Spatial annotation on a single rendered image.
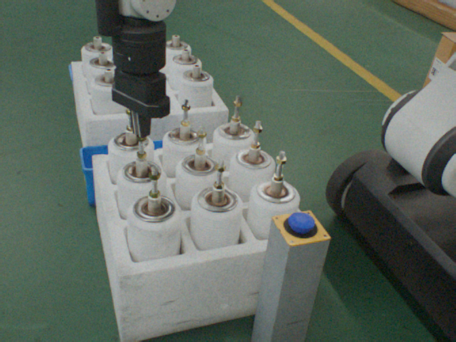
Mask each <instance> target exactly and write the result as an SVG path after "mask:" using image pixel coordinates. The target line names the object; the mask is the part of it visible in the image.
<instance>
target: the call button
mask: <svg viewBox="0 0 456 342"><path fill-rule="evenodd" d="M288 223H289V225H290V227H291V229H292V230H293V231H296V232H297V233H308V232H309V231H311V230H312V229H313V228H314V225H315V220H314V218H313V217H312V216H310V215H309V214H307V213H304V212H295V213H292V214H291V215H290V216H289V220H288Z"/></svg>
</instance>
